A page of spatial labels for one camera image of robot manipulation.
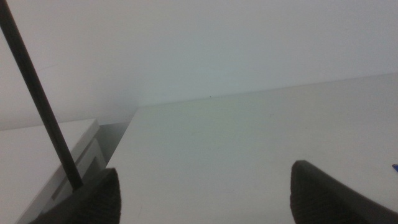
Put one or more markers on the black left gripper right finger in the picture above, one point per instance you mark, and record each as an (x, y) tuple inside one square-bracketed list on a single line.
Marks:
[(317, 199)]

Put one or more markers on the blue mat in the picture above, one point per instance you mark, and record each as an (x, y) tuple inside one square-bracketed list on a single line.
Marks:
[(395, 168)]

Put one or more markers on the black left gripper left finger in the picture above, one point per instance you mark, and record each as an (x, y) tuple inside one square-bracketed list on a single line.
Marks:
[(96, 202)]

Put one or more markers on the white box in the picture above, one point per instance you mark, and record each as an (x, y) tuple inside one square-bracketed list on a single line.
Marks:
[(25, 155)]

